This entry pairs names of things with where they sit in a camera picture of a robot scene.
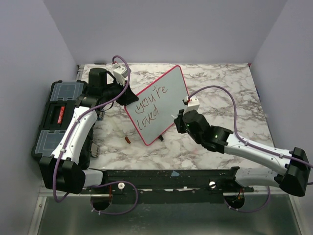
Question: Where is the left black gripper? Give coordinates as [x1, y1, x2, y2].
[102, 78, 138, 106]

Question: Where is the pink framed whiteboard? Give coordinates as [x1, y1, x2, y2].
[125, 65, 188, 146]

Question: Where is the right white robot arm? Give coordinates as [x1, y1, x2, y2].
[174, 110, 311, 197]

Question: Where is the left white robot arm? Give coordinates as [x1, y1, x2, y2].
[39, 65, 138, 194]

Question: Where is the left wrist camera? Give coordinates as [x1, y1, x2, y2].
[113, 63, 128, 86]

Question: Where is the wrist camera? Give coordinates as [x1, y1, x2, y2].
[183, 95, 200, 114]
[113, 63, 128, 86]

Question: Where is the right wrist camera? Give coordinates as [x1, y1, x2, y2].
[183, 95, 200, 114]

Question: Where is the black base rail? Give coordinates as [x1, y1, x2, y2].
[81, 167, 253, 204]

